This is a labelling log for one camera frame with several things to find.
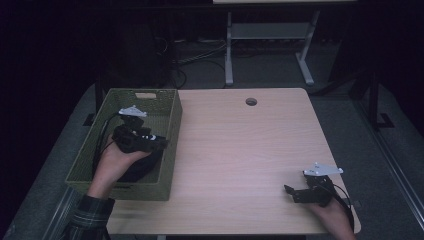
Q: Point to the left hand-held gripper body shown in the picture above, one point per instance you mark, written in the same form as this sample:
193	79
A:
128	138

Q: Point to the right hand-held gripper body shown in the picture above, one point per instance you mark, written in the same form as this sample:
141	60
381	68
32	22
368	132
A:
316	190

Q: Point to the dark navy garment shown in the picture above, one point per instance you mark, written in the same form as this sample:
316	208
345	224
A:
143	166

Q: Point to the green woven basket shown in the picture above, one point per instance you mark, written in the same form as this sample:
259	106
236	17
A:
100	133

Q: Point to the person's left hand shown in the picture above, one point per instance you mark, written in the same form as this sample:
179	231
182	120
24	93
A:
113	166

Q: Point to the person's right hand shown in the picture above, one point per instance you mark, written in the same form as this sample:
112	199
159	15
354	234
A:
333	218

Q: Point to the grey tape strip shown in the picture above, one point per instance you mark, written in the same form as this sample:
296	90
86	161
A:
356	203

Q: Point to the white metal stand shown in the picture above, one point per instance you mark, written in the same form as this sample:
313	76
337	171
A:
266	30

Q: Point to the aluminium floor rail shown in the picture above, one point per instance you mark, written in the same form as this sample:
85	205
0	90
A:
393	166
58	213

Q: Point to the black frame leg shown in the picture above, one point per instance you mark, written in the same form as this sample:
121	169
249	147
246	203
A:
375	106

